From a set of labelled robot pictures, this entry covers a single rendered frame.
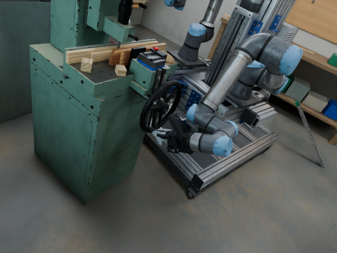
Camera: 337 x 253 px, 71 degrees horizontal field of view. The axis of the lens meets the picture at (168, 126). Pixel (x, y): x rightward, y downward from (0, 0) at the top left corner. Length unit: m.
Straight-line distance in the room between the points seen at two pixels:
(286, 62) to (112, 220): 1.29
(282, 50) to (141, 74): 0.60
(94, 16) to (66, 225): 1.14
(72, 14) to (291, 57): 0.98
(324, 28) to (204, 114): 3.32
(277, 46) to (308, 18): 3.09
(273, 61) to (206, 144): 0.44
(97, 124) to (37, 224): 0.72
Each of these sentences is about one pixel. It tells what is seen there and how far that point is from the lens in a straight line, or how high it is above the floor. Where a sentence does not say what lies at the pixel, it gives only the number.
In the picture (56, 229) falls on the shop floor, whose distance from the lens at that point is 1.60.
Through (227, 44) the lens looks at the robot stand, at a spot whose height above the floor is 1.02.
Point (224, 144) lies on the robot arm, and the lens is 0.87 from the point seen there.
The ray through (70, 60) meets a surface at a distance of 1.13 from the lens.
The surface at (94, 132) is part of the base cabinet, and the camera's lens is 1.21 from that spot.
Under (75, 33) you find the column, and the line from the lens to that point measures 1.32.
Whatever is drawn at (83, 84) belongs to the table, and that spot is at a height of 0.86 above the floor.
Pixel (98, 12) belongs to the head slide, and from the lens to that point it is 1.24.
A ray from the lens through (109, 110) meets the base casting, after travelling 1.16.
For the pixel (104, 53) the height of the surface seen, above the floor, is 0.94.
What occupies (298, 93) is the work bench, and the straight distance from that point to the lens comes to 3.87.
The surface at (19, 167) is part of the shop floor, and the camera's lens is 1.87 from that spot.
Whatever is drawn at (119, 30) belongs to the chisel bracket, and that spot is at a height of 1.05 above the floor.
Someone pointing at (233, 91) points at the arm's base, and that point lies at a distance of 1.53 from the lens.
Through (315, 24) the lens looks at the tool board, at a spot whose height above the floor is 1.16.
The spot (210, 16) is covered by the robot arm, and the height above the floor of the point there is 1.12.
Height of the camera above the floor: 1.41
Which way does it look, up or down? 36 degrees down
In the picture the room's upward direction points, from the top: 21 degrees clockwise
